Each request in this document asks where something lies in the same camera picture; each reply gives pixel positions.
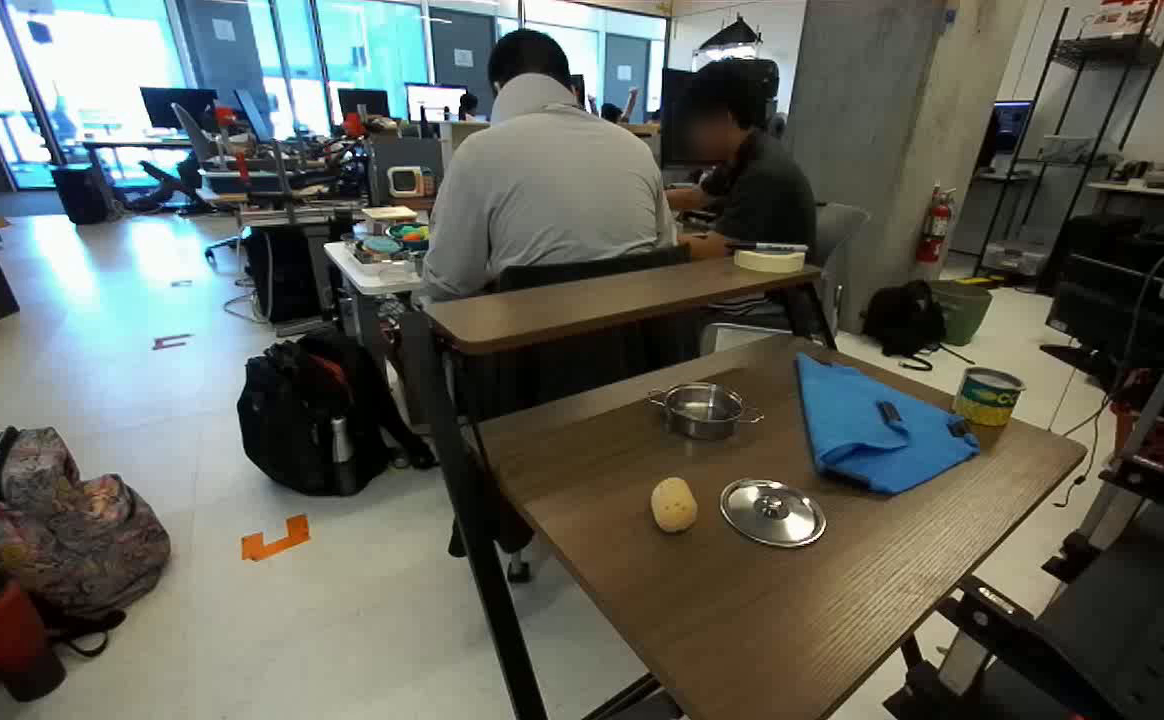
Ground wooden desk with black panel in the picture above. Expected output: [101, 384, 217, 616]
[396, 251, 840, 431]

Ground small steel pot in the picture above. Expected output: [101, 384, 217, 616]
[647, 381, 767, 445]

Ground white table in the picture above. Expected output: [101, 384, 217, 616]
[322, 237, 430, 303]

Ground black bag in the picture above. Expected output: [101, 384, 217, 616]
[860, 275, 954, 359]

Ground grey office chair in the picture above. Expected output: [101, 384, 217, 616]
[813, 197, 873, 331]

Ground floral patterned bag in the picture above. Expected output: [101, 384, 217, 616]
[0, 424, 176, 634]

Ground black metal table frame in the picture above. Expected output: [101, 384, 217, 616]
[452, 424, 694, 720]

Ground lit computer monitor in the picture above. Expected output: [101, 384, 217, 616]
[400, 80, 469, 128]

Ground black pendant lamp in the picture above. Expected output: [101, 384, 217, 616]
[694, 12, 771, 74]

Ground person in grey shirt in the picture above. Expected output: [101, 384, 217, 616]
[416, 23, 682, 303]

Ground blue cloth towel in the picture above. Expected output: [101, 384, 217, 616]
[791, 350, 980, 502]

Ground yellow potato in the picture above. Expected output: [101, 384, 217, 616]
[647, 474, 706, 542]

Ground red fire extinguisher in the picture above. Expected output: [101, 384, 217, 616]
[913, 186, 959, 272]

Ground orange floor tape marker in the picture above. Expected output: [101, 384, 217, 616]
[238, 512, 316, 563]

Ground black computer monitor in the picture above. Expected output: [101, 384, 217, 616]
[335, 83, 391, 122]
[137, 83, 222, 134]

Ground black backpack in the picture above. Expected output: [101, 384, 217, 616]
[231, 330, 406, 502]

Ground cluttered black workbench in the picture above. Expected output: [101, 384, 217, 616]
[193, 125, 374, 324]

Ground black equipment cart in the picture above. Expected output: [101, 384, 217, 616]
[1054, 212, 1164, 394]

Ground black metal shelf rack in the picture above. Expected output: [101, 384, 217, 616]
[973, 4, 1164, 275]

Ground green basket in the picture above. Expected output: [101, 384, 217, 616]
[932, 272, 997, 350]

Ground steel pot lid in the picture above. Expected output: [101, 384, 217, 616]
[718, 477, 831, 552]

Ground black trash bin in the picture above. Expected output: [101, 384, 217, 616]
[51, 161, 115, 230]

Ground person in dark shirt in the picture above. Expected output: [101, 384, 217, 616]
[665, 56, 821, 264]

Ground tin can yellow green label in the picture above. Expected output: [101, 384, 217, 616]
[954, 366, 1028, 457]

